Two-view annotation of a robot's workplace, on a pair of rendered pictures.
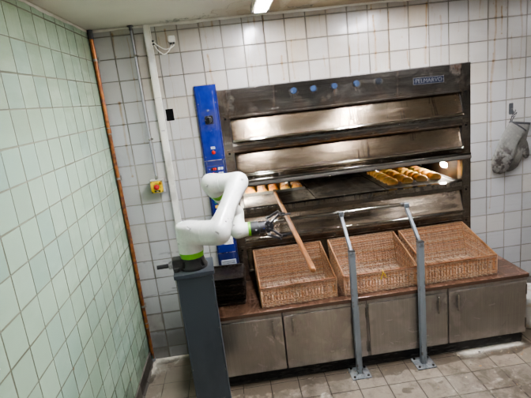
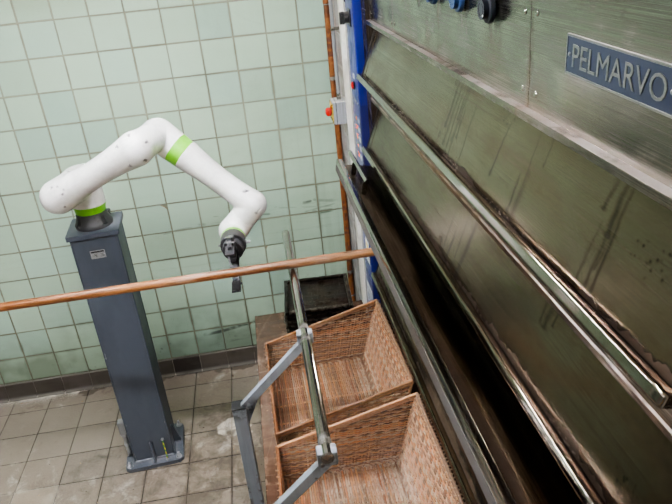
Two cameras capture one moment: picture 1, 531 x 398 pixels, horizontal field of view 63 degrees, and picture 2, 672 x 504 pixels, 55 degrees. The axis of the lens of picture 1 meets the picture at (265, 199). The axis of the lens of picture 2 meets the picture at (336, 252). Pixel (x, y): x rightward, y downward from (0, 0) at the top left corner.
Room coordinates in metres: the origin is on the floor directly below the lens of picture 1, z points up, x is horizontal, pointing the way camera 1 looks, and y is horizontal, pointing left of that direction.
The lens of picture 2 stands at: (3.03, -2.09, 2.18)
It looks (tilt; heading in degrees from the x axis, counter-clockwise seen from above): 26 degrees down; 88
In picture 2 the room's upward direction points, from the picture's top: 6 degrees counter-clockwise
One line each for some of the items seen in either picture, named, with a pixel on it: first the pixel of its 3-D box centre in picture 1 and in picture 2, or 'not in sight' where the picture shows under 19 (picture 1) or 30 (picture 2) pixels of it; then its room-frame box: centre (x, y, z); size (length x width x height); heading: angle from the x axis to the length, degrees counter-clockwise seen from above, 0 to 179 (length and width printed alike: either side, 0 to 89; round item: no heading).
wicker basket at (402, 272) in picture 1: (370, 260); (363, 502); (3.09, -0.74, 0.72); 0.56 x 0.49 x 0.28; 94
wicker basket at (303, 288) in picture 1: (292, 272); (333, 376); (3.05, -0.14, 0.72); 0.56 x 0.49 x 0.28; 95
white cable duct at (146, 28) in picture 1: (171, 185); (349, 117); (3.25, 0.69, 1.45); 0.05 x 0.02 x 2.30; 94
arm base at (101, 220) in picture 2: (182, 262); (94, 212); (2.15, 0.47, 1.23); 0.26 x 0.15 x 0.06; 98
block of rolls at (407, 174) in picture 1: (401, 173); not in sight; (3.83, -1.25, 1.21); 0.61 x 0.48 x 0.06; 4
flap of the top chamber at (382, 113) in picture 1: (348, 117); (447, 113); (3.36, -0.70, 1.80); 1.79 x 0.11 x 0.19; 94
